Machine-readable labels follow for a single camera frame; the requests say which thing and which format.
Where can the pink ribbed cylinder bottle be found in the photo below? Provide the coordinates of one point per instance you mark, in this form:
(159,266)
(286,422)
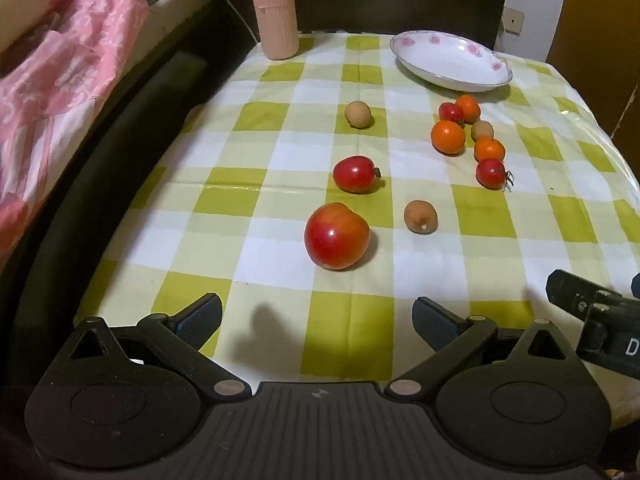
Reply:
(272,10)

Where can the medium red tomato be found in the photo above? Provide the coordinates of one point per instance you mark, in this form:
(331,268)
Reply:
(355,174)

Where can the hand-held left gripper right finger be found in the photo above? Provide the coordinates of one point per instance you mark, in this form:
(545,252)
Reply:
(435,320)

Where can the brown wooden door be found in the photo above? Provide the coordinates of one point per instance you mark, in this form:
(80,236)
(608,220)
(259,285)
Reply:
(600,35)

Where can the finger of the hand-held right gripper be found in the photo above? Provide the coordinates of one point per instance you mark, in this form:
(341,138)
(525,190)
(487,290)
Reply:
(617,340)
(570,292)

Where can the white floral plate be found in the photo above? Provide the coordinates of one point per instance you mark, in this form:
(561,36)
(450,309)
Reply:
(450,62)

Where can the dark wooden cabinet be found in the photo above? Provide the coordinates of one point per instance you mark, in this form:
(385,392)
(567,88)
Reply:
(425,0)

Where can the large red tomato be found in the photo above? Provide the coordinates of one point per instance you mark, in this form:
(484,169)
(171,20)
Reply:
(337,236)

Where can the brown longan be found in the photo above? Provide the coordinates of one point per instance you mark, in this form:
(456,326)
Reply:
(483,130)
(421,217)
(358,114)

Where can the small orange mandarin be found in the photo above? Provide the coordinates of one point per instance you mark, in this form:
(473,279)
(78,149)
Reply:
(489,150)
(448,136)
(470,107)

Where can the pink floral blanket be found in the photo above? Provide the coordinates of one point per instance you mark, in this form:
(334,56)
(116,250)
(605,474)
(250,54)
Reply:
(65,60)

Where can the green white checkered tablecloth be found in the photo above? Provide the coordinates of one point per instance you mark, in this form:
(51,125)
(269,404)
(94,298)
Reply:
(250,220)

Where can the beige wall socket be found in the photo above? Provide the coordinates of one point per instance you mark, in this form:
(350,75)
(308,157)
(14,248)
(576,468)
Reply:
(512,21)

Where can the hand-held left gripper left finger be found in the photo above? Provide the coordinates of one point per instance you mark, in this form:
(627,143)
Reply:
(200,316)

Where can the small red tomato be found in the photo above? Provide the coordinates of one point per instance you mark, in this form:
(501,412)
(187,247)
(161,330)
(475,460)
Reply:
(491,173)
(450,112)

